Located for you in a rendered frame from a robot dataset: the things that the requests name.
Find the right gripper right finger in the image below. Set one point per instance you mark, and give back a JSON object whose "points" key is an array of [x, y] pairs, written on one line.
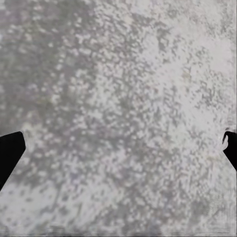
{"points": [[228, 144]]}

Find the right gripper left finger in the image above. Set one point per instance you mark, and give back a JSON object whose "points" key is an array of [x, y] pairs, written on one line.
{"points": [[12, 147]]}

